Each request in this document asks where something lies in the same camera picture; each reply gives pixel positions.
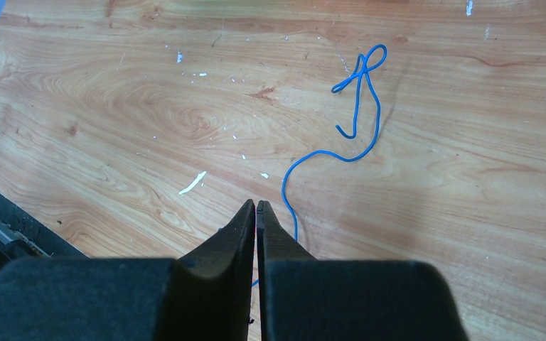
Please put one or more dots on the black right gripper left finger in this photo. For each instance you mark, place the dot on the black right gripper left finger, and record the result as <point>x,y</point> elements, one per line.
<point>204,295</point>

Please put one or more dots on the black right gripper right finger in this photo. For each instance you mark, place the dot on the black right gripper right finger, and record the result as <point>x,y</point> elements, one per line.
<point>303,298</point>

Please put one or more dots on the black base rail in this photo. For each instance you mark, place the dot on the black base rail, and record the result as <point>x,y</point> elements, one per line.
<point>21,235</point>

